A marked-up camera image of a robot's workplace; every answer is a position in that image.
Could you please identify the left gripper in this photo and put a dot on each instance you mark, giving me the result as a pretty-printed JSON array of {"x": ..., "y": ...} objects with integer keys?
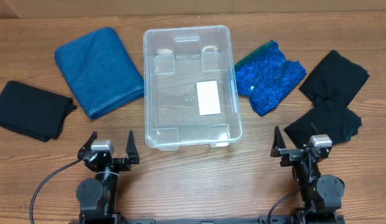
[{"x": 133, "y": 157}]

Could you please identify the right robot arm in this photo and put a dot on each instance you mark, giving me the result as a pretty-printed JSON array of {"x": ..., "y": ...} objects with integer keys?
[{"x": 321, "y": 194}]

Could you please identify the blue sparkly cloth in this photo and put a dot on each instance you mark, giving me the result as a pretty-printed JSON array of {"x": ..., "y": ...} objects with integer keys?
[{"x": 266, "y": 77}]

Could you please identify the folded blue denim cloth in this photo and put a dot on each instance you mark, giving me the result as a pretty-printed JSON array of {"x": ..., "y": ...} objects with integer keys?
[{"x": 99, "y": 72}]

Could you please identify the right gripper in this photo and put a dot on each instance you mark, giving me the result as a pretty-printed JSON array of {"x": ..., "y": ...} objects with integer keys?
[{"x": 290, "y": 154}]

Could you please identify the white label in bin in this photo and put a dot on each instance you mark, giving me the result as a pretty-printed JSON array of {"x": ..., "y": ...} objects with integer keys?
[{"x": 208, "y": 98}]

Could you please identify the clear plastic storage bin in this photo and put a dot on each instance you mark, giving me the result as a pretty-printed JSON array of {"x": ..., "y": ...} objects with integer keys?
[{"x": 175, "y": 59}]

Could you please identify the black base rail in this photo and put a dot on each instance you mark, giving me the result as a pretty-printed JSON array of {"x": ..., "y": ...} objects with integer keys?
[{"x": 205, "y": 221}]

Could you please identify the black cloth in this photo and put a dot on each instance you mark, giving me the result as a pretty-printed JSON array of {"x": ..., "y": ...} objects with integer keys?
[
  {"x": 330, "y": 118},
  {"x": 33, "y": 112},
  {"x": 334, "y": 78}
]

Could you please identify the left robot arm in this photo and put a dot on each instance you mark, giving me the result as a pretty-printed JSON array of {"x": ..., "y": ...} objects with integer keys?
[{"x": 97, "y": 196}]

